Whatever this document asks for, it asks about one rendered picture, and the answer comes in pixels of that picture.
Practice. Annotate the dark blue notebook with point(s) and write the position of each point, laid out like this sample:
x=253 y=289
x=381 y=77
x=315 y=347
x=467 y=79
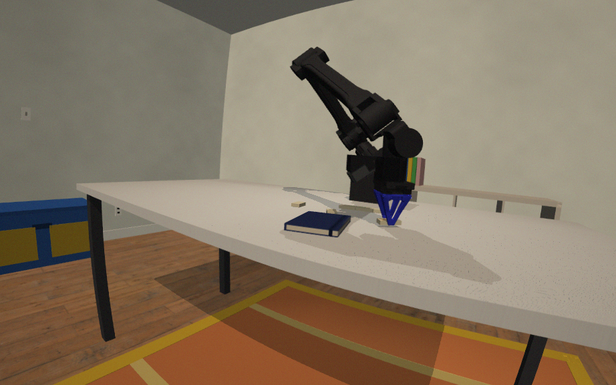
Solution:
x=316 y=223

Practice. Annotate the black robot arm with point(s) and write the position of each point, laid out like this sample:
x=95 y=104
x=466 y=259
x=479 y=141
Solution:
x=370 y=114

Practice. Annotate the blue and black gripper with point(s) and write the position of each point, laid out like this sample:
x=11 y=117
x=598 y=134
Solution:
x=399 y=191

